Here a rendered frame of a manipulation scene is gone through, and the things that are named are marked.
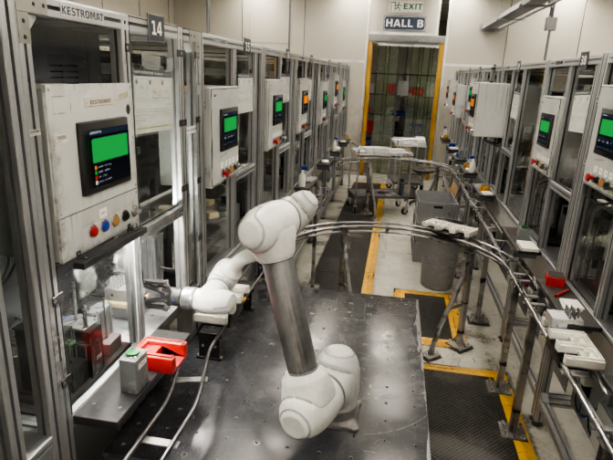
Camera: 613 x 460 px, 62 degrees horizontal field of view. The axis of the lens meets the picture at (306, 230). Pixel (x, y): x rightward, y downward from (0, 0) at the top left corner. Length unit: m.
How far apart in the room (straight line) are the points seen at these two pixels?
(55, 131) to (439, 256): 3.85
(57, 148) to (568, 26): 9.64
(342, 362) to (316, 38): 8.75
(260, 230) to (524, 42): 9.06
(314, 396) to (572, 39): 9.34
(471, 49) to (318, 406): 8.91
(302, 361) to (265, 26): 9.10
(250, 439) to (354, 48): 8.79
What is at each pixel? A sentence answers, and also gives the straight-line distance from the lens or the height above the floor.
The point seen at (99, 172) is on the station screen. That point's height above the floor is 1.59.
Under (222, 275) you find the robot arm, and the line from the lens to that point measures 2.10.
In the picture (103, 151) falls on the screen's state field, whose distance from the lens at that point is 1.58.
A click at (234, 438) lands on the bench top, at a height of 0.68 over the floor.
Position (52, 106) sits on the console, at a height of 1.78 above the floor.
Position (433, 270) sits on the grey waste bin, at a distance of 4.85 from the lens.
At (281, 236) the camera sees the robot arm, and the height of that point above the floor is 1.41.
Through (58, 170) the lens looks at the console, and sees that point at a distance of 1.45.
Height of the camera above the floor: 1.88
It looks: 17 degrees down
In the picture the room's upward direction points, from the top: 3 degrees clockwise
